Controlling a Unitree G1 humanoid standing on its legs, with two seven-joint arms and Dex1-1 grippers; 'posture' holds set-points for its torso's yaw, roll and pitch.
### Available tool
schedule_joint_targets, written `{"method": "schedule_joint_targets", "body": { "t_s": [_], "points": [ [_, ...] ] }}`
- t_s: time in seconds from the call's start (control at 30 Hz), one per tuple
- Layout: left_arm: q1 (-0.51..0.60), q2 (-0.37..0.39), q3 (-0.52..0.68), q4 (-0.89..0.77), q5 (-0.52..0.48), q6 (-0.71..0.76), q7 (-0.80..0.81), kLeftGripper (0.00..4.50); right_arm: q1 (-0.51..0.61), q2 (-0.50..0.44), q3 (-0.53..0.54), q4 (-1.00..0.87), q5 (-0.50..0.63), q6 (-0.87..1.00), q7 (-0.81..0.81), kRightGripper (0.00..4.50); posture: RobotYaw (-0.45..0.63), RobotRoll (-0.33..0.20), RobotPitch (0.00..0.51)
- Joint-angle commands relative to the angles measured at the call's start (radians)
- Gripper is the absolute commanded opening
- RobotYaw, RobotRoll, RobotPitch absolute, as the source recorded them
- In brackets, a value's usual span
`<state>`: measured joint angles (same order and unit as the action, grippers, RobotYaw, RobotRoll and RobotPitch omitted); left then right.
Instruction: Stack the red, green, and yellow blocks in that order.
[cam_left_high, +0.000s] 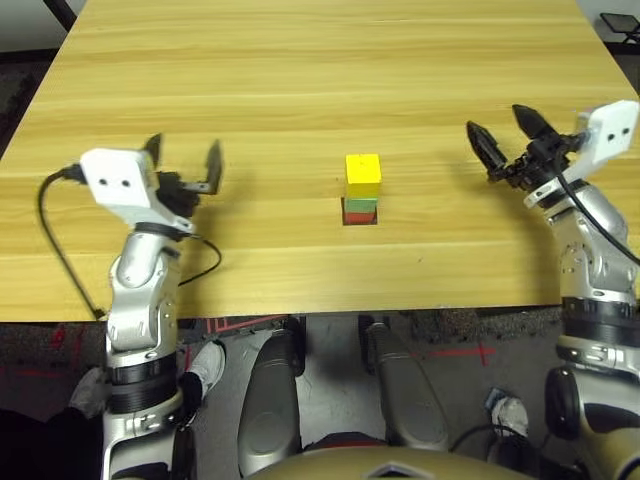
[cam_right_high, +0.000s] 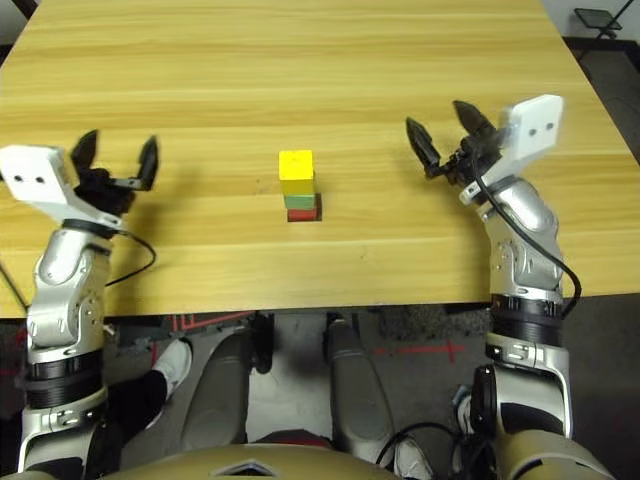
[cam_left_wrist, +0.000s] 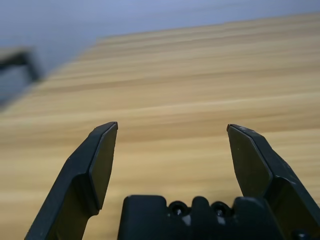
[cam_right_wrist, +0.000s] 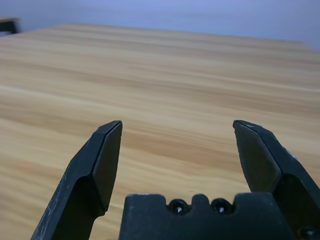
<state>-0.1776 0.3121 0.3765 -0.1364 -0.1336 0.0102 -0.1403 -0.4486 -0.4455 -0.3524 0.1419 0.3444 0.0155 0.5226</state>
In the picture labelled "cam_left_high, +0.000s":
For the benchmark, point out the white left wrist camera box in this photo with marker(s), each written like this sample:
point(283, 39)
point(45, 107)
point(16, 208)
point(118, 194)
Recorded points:
point(120, 180)

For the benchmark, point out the red wooden block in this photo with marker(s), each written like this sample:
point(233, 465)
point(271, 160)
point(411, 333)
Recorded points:
point(360, 218)

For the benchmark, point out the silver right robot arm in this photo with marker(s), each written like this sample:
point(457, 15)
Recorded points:
point(595, 240)

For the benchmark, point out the grey robot leg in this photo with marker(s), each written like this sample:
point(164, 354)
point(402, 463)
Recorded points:
point(405, 395)
point(270, 400)

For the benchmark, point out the yellow wooden block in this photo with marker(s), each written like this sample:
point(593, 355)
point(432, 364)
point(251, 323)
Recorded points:
point(363, 172)

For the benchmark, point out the grey robot right leg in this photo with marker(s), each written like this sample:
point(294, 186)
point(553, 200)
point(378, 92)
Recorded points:
point(405, 395)

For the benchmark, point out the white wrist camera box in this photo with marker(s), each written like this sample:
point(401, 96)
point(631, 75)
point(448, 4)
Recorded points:
point(615, 130)
point(120, 180)

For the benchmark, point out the white sneaker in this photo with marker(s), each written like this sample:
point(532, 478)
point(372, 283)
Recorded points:
point(510, 415)
point(210, 360)
point(87, 395)

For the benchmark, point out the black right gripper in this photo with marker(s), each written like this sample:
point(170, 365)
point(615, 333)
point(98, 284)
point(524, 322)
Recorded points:
point(542, 160)

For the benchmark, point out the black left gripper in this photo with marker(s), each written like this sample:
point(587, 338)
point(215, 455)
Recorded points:
point(175, 192)

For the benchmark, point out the green wooden block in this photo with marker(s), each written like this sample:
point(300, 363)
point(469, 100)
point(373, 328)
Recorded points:
point(361, 205)

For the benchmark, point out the gold robot torso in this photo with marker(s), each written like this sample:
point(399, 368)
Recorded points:
point(350, 467)

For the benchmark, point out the black metal bar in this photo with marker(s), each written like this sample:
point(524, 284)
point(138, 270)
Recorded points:
point(60, 12)

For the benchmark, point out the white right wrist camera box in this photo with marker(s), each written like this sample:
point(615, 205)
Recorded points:
point(615, 130)

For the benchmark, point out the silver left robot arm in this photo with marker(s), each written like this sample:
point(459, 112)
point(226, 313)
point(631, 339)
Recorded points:
point(140, 300)

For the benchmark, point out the black metal stand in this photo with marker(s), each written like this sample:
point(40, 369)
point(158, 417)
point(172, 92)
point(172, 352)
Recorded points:
point(622, 25)

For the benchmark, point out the grey robot left leg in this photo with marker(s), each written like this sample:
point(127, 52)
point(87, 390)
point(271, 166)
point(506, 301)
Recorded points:
point(270, 400)

